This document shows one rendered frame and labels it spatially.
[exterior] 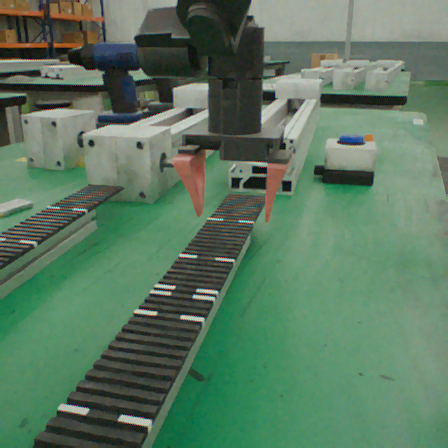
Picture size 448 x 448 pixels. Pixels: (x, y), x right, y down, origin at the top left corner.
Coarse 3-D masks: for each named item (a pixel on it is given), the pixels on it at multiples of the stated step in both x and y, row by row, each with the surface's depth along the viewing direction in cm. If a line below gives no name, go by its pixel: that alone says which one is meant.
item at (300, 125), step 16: (272, 112) 97; (288, 112) 126; (304, 112) 97; (288, 128) 78; (304, 128) 83; (288, 144) 70; (304, 144) 87; (304, 160) 91; (240, 176) 73; (256, 176) 73; (288, 176) 71; (256, 192) 73; (288, 192) 72
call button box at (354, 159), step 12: (336, 144) 78; (348, 144) 77; (360, 144) 77; (372, 144) 78; (324, 156) 77; (336, 156) 77; (348, 156) 76; (360, 156) 76; (372, 156) 75; (324, 168) 81; (336, 168) 77; (348, 168) 77; (360, 168) 76; (372, 168) 76; (324, 180) 78; (336, 180) 78; (348, 180) 78; (360, 180) 77; (372, 180) 77
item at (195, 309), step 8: (144, 304) 35; (152, 304) 35; (160, 304) 35; (168, 304) 35; (176, 304) 35; (184, 304) 35; (192, 304) 35; (200, 304) 35; (208, 304) 35; (168, 312) 34; (176, 312) 34; (184, 312) 34; (192, 312) 34; (200, 312) 34; (208, 312) 34
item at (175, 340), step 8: (128, 328) 32; (136, 328) 32; (144, 328) 32; (152, 328) 32; (120, 336) 31; (128, 336) 31; (136, 336) 31; (144, 336) 31; (152, 336) 31; (160, 336) 31; (168, 336) 31; (176, 336) 31; (184, 336) 31; (192, 336) 31; (144, 344) 31; (152, 344) 30; (160, 344) 30; (168, 344) 30; (176, 344) 30; (184, 344) 30; (192, 344) 31
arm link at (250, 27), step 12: (252, 24) 47; (252, 36) 46; (192, 48) 48; (240, 48) 46; (252, 48) 46; (204, 60) 50; (216, 60) 47; (228, 60) 46; (240, 60) 46; (252, 60) 47; (216, 72) 47; (228, 72) 47; (240, 72) 47; (252, 72) 47; (228, 84) 48
